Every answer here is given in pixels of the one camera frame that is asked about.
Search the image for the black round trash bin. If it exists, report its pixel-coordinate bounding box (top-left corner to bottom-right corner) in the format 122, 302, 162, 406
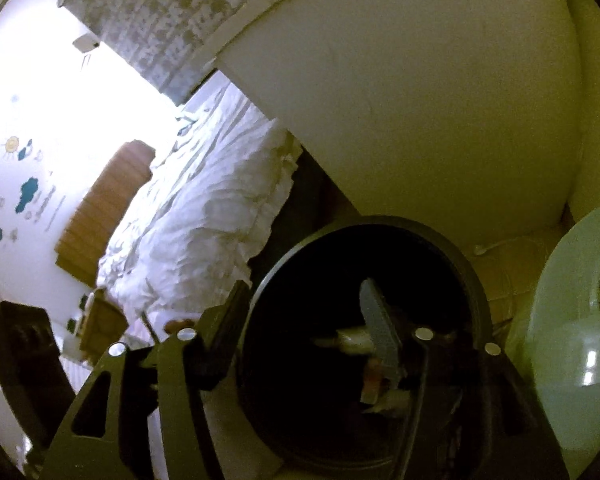
237, 217, 480, 479

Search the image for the wooden bedside table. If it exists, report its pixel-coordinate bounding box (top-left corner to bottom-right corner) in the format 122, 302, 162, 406
80, 289, 129, 364

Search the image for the brown padded headboard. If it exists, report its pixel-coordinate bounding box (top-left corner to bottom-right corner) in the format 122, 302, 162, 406
55, 140, 156, 287

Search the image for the mint green appliance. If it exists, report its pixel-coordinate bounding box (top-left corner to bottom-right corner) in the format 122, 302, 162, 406
524, 207, 600, 479

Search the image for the bed with white duvet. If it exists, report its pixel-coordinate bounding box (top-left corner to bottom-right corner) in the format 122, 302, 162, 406
97, 73, 302, 332

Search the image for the white cabinet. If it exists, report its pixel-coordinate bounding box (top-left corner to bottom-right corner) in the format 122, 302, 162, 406
194, 0, 582, 245

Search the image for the floral roman window blind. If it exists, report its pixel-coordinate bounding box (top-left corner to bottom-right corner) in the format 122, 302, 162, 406
58, 0, 248, 105

